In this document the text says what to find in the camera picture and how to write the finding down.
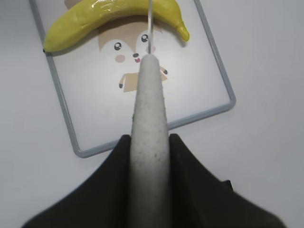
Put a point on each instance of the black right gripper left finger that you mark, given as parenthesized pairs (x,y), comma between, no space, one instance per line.
(99,202)

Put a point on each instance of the white handled knife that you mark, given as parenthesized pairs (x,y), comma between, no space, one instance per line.
(149,187)

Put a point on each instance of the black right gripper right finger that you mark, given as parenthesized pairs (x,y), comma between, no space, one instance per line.
(200,200)

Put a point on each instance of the yellow plastic banana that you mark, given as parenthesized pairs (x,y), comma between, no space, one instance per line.
(88,15)

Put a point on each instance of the white deer cutting board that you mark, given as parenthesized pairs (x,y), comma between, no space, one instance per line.
(96,79)

